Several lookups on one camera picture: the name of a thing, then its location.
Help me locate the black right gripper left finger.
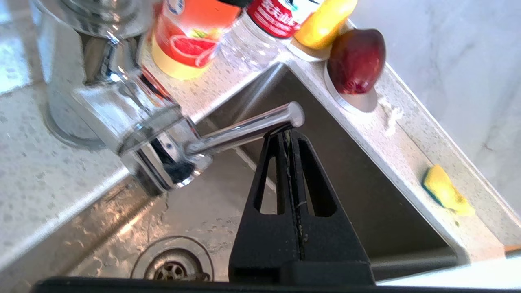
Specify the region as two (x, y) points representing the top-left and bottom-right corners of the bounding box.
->
(229, 131), (304, 284)

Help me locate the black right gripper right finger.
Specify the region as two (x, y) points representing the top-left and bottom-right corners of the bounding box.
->
(291, 130), (373, 265)

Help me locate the steel sink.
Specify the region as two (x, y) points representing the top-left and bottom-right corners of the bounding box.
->
(0, 61), (460, 285)

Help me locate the metal sink drain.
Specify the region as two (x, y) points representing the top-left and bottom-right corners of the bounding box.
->
(131, 236), (214, 282)

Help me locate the yellow sponge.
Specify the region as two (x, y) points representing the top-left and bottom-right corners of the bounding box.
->
(422, 164), (476, 216)

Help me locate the round metal countertop cap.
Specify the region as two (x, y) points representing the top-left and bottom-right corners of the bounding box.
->
(324, 61), (378, 114)
(285, 39), (331, 62)

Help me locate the dark red fruit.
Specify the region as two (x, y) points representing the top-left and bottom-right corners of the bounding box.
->
(328, 28), (386, 95)

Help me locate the chrome faucet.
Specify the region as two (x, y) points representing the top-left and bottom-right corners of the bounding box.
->
(31, 0), (306, 197)

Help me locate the yellow fruit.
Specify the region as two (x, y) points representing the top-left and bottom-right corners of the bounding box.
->
(294, 0), (359, 50)

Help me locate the clear bottle red label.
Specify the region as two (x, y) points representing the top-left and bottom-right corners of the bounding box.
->
(222, 0), (326, 74)

